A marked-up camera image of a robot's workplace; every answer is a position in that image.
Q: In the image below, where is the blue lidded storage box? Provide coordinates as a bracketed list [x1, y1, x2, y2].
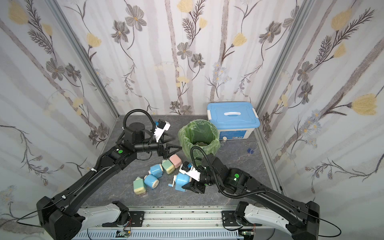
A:
[207, 102, 261, 140]

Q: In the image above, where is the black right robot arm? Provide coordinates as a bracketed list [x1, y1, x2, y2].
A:
[180, 147, 320, 240]

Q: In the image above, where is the blue sharpener upper middle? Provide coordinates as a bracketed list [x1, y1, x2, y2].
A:
[149, 164, 164, 179]

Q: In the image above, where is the blue sharpener with crank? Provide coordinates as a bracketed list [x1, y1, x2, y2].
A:
[168, 173, 192, 192]

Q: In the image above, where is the pink pencil sharpener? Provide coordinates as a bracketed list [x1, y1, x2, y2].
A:
[169, 154, 183, 169]

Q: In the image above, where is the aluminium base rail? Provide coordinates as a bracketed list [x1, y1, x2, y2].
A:
[71, 205, 301, 240]

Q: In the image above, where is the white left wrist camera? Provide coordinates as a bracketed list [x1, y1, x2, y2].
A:
[154, 119, 171, 143]

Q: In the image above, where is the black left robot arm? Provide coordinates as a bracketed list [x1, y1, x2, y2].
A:
[37, 109, 182, 240]

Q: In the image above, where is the blue sharpener lower middle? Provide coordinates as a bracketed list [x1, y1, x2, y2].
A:
[144, 174, 159, 190]

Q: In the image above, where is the green yellow pencil sharpener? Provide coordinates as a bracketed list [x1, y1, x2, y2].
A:
[162, 160, 175, 175]

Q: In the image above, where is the green yellow sharpener leftmost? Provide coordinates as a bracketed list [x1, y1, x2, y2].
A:
[133, 177, 147, 195]

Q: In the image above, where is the green bagged trash bin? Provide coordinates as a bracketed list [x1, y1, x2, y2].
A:
[178, 119, 221, 161]

